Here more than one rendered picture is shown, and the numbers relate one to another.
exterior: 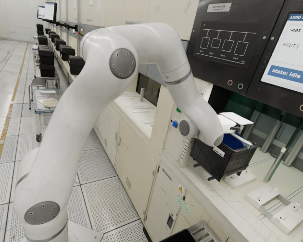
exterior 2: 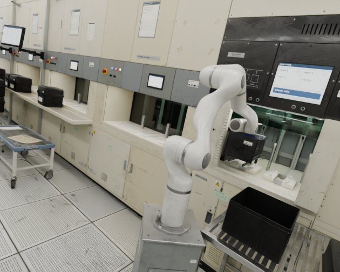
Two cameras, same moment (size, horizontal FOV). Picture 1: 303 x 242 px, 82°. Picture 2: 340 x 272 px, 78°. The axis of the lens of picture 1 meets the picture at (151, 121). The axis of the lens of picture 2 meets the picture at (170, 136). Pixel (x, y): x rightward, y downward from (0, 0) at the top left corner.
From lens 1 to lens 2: 0.83 m
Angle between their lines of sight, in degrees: 21
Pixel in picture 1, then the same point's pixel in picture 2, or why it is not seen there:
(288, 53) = (281, 81)
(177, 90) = (240, 99)
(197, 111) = (247, 111)
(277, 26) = (273, 67)
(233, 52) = (250, 80)
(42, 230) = (189, 183)
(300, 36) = (286, 73)
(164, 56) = not seen: hidden behind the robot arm
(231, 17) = (245, 61)
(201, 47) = not seen: hidden behind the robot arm
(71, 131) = (213, 116)
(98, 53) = (236, 76)
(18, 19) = not seen: outside the picture
